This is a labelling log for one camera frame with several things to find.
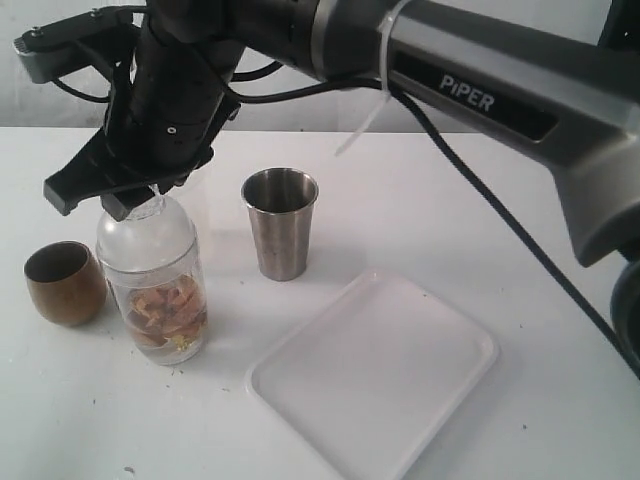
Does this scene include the brown wooden round cup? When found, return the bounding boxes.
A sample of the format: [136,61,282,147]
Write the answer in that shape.
[23,241,107,327]

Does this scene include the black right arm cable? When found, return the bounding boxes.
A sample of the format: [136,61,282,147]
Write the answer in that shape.
[49,49,640,381]

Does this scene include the white zip tie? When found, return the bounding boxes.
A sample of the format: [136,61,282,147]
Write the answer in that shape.
[335,0,411,157]

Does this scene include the white plastic tray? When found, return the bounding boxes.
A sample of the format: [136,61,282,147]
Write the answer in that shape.
[245,269,499,479]

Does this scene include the clear plastic shaker lid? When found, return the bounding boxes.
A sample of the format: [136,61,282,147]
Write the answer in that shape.
[96,195,196,273]

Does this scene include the clear plastic shaker body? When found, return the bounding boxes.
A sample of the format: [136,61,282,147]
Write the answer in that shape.
[96,215,208,366]

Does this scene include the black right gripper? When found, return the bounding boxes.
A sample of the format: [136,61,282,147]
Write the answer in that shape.
[43,29,240,221]

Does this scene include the stainless steel cup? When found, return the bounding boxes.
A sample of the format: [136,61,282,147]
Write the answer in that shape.
[241,167,319,282]

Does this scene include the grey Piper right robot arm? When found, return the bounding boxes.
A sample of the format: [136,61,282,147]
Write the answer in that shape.
[15,1,639,369]

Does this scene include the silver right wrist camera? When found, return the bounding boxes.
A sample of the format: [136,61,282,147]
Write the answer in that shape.
[13,6,139,84]

